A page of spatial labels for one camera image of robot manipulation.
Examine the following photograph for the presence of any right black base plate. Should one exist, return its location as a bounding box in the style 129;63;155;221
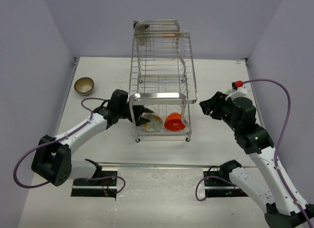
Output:
204;178;248;198

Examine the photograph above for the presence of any steel wire dish rack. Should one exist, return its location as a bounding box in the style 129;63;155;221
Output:
129;20;198;142

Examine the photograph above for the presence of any brown ribbed bowl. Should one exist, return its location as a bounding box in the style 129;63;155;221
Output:
74;77;95;96

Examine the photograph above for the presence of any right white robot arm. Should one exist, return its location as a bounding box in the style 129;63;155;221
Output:
200;92;314;228

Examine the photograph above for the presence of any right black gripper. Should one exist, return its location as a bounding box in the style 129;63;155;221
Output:
199;91;240;132

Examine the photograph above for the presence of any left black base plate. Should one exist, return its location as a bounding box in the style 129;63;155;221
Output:
71;170;118;198

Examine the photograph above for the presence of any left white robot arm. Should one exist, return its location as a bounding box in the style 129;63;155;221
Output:
31;89;151;186

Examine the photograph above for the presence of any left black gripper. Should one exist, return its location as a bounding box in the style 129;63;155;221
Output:
118;99;153;126

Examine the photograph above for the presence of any aluminium table rail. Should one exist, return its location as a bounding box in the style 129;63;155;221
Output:
71;160;258;169

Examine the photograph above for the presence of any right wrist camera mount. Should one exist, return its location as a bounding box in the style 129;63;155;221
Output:
225;80;248;101

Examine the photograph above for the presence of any white bowl orange star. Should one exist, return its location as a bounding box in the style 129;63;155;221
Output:
142;113;164;132

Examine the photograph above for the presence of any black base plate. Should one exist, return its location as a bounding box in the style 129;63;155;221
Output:
71;170;118;198
204;178;248;198

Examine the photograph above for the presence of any steel cutlery holder cup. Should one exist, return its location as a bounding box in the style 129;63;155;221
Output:
133;20;150;46

